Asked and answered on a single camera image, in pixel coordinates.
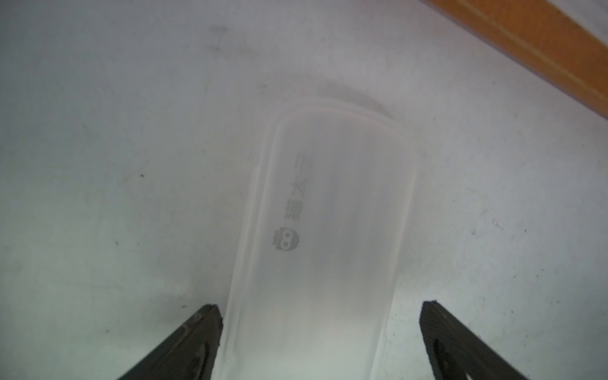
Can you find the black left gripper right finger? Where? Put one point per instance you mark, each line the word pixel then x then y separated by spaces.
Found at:
pixel 455 352

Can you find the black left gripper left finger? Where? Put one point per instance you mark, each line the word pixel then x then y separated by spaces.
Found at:
pixel 188 353

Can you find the clear pencil case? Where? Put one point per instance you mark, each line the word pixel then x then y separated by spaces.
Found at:
pixel 316 267

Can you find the orange wooden two-tier shelf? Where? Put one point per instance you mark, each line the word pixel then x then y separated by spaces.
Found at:
pixel 542 38

